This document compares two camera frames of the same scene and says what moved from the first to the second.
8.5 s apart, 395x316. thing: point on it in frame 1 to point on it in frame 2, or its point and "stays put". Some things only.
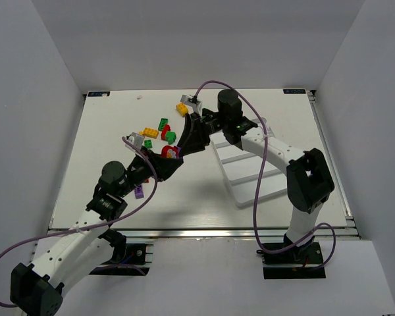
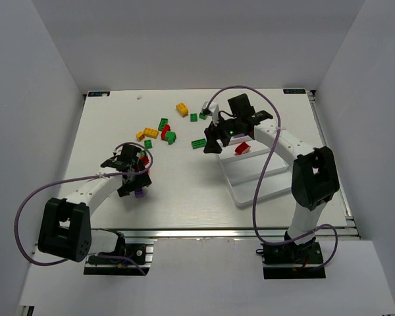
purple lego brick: [139, 192] stays put
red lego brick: [165, 128] stays put
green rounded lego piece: [170, 137] stays put
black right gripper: [201, 124] to [218, 133]
